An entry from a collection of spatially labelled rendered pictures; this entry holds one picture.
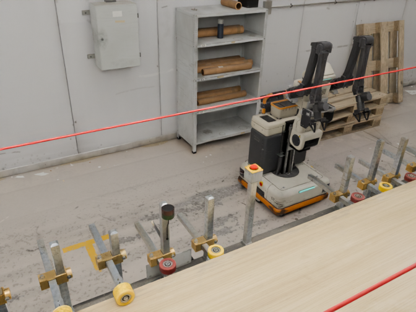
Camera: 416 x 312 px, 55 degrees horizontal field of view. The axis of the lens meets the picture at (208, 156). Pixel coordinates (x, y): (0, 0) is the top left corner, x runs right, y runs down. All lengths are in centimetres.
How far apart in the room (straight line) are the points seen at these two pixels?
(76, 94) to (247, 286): 304
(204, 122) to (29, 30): 226
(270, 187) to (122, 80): 197
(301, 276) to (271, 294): 19
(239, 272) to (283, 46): 395
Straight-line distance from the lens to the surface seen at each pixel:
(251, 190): 214
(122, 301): 182
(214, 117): 517
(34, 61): 423
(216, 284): 190
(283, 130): 370
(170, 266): 197
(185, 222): 229
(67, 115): 445
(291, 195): 367
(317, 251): 214
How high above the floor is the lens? 230
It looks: 30 degrees down
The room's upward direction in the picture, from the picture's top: 2 degrees clockwise
